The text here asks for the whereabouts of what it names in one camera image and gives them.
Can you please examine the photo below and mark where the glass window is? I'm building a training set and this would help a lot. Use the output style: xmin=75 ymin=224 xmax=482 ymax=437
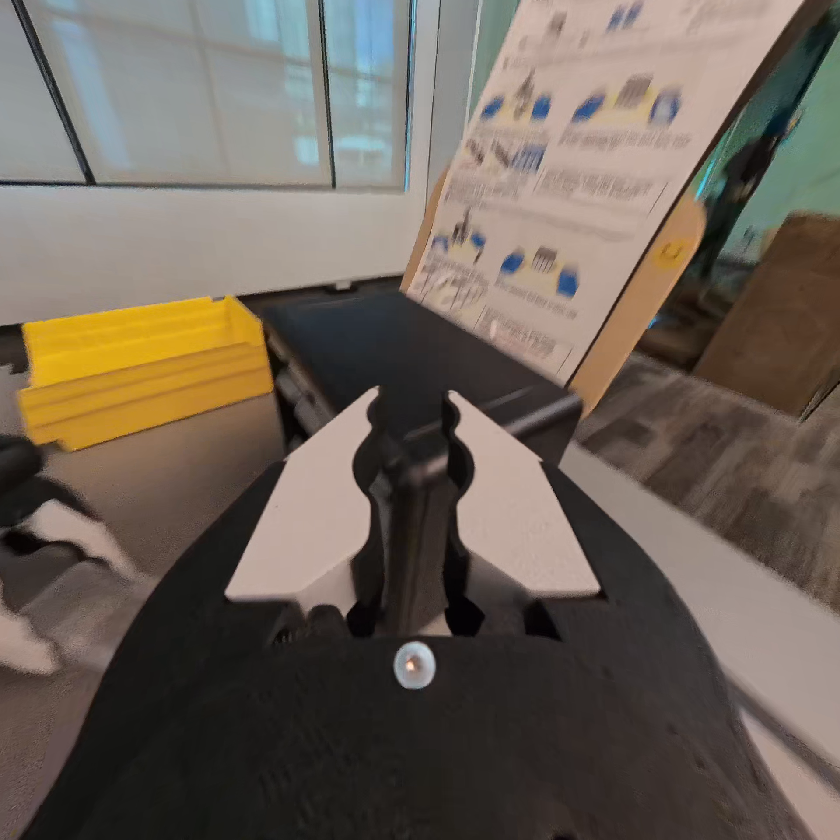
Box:
xmin=0 ymin=0 xmax=416 ymax=193

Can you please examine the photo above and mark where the printed instruction poster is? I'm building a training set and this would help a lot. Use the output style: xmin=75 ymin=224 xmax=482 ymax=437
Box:
xmin=402 ymin=0 xmax=807 ymax=385

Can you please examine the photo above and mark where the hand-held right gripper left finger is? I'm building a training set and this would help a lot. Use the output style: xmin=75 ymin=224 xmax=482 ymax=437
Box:
xmin=224 ymin=387 xmax=396 ymax=635

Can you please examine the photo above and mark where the black tray with clear boxes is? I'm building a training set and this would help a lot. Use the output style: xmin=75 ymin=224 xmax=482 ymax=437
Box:
xmin=261 ymin=292 xmax=585 ymax=637

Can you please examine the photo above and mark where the brown backing board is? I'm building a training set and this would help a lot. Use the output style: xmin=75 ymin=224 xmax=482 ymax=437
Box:
xmin=400 ymin=164 xmax=708 ymax=416

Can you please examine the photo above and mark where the yellow plastic bin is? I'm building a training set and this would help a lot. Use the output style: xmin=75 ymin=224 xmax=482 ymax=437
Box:
xmin=16 ymin=295 xmax=274 ymax=454

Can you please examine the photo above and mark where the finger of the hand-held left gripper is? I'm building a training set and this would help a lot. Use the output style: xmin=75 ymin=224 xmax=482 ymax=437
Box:
xmin=0 ymin=479 xmax=144 ymax=581
xmin=0 ymin=587 xmax=61 ymax=677

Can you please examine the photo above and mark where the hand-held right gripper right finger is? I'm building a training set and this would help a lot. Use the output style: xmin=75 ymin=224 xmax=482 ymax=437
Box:
xmin=445 ymin=390 xmax=602 ymax=632

